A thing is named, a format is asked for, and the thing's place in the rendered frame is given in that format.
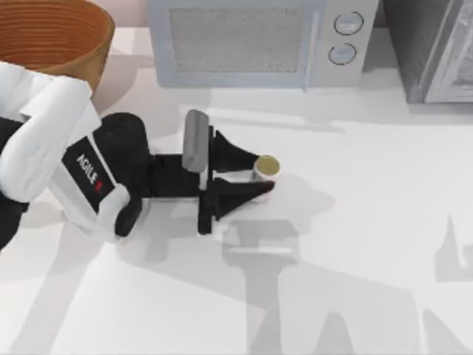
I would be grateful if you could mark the red and white can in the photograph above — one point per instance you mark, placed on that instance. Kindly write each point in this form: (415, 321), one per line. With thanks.
(268, 165)

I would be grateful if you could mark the pale grey rounded box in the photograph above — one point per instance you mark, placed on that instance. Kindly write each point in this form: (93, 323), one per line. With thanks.
(195, 140)

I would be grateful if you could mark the microwave oven door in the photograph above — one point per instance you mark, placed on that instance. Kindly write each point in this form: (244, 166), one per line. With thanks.
(236, 40)

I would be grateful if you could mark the pale microwave oven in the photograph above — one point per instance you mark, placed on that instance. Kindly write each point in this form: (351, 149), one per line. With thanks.
(366, 40)

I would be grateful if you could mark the grey cabinet door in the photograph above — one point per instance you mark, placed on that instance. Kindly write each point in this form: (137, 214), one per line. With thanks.
(452, 55)

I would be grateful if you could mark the brown wooden basket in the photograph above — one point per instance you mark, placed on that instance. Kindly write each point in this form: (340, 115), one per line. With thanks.
(55, 33)

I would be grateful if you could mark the round microwave knob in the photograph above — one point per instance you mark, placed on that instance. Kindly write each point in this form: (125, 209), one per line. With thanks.
(349, 23)
(342, 54)

